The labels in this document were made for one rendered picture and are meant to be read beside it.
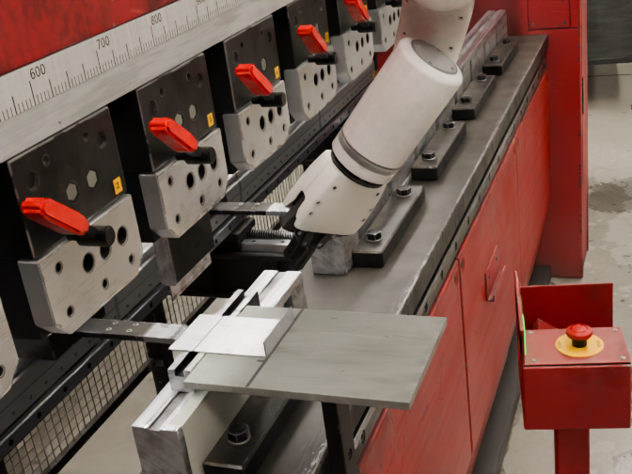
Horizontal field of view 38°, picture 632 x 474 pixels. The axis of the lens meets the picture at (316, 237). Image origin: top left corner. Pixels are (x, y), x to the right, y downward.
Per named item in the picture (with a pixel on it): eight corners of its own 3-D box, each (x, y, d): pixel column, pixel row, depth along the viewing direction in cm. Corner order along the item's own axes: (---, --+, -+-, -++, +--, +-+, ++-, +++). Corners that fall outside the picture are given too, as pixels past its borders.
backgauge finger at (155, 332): (161, 371, 109) (152, 335, 107) (-15, 355, 118) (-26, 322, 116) (205, 322, 119) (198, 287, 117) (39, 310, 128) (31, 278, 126)
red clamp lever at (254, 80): (256, 59, 103) (287, 95, 112) (223, 61, 105) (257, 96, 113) (253, 74, 103) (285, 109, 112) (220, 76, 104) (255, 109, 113)
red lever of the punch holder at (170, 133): (172, 113, 86) (217, 150, 95) (134, 114, 88) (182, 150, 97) (169, 131, 86) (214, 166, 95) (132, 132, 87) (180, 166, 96)
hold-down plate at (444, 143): (437, 181, 186) (435, 166, 185) (411, 181, 188) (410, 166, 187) (466, 134, 211) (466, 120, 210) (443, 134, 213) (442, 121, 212)
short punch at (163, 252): (181, 301, 104) (165, 225, 100) (165, 300, 105) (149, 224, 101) (218, 262, 112) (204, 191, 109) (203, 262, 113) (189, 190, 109)
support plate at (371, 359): (409, 410, 94) (409, 402, 94) (184, 388, 104) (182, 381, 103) (447, 323, 110) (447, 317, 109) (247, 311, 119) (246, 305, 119)
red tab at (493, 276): (495, 302, 204) (493, 274, 201) (485, 301, 205) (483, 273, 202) (505, 272, 216) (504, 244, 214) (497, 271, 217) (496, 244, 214)
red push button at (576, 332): (594, 355, 139) (594, 334, 137) (567, 355, 140) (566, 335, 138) (591, 340, 142) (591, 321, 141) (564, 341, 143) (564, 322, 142)
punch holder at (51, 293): (60, 345, 78) (10, 162, 71) (-21, 339, 81) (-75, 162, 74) (147, 266, 90) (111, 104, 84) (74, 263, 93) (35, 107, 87)
